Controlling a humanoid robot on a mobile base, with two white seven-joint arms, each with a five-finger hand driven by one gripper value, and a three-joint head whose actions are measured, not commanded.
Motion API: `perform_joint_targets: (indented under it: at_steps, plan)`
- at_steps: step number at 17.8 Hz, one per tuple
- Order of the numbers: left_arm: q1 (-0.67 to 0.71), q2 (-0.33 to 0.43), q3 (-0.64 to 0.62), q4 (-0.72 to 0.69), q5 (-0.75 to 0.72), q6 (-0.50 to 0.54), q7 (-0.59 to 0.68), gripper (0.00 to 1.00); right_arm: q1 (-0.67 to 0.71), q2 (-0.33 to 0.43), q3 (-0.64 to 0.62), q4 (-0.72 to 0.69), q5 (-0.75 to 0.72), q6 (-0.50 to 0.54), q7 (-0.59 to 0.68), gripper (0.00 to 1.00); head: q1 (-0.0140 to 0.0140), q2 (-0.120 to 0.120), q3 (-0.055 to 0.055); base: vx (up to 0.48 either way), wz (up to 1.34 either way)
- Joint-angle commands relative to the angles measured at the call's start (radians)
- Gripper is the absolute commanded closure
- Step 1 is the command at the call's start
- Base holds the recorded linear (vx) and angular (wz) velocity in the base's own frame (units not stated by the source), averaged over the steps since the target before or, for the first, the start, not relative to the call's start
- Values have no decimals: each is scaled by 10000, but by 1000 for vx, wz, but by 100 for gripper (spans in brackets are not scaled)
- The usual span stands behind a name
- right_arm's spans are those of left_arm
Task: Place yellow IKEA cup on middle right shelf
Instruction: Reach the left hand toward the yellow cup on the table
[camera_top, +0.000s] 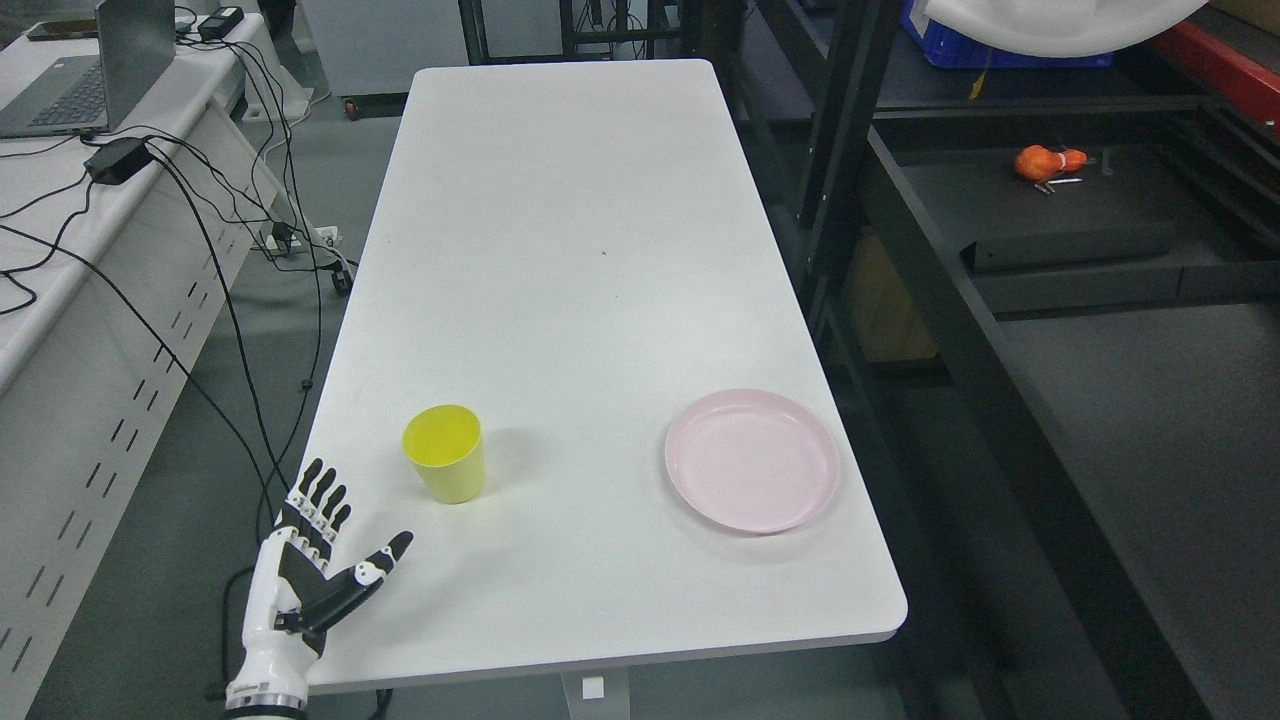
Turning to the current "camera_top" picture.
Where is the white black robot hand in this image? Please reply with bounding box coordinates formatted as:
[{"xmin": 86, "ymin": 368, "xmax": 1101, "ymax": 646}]
[{"xmin": 224, "ymin": 457, "xmax": 413, "ymax": 714}]

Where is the yellow plastic cup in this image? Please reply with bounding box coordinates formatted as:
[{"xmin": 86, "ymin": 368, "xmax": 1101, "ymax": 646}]
[{"xmin": 401, "ymin": 404, "xmax": 486, "ymax": 505}]

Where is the black metal shelf rack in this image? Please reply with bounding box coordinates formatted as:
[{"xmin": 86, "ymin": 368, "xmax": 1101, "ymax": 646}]
[{"xmin": 698, "ymin": 1, "xmax": 1277, "ymax": 719}]

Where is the white table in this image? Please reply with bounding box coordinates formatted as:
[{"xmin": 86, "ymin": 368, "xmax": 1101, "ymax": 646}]
[{"xmin": 303, "ymin": 59, "xmax": 908, "ymax": 717}]

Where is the white power strip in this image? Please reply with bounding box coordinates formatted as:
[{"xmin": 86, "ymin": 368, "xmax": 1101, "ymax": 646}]
[{"xmin": 259, "ymin": 224, "xmax": 344, "ymax": 256}]

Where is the white side desk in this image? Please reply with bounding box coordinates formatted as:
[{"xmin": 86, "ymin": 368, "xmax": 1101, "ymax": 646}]
[{"xmin": 1, "ymin": 15, "xmax": 280, "ymax": 719}]

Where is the black power adapter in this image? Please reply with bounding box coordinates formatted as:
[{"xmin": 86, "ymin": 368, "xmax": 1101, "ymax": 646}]
[{"xmin": 83, "ymin": 137, "xmax": 154, "ymax": 186}]

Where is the pink plastic plate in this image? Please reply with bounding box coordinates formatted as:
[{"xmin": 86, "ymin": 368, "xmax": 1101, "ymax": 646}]
[{"xmin": 663, "ymin": 389, "xmax": 842, "ymax": 536}]

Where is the grey laptop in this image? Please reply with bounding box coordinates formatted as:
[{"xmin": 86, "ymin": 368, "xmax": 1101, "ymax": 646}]
[{"xmin": 1, "ymin": 1, "xmax": 177, "ymax": 138}]

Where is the orange toy object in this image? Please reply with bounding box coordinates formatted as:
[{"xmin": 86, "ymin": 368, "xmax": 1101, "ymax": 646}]
[{"xmin": 1012, "ymin": 143, "xmax": 1089, "ymax": 183}]

